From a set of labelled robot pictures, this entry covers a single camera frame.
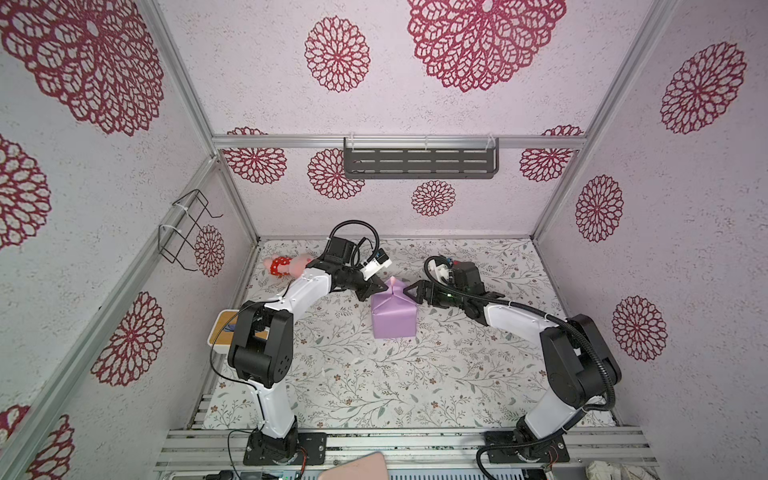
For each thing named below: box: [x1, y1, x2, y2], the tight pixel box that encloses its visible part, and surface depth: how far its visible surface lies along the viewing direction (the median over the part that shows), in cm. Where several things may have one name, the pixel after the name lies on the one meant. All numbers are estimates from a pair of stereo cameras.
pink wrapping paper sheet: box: [371, 276, 418, 339], surface depth 88 cm
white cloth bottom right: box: [585, 460, 659, 480], surface depth 70 cm
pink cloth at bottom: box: [318, 452, 390, 480], surface depth 71 cm
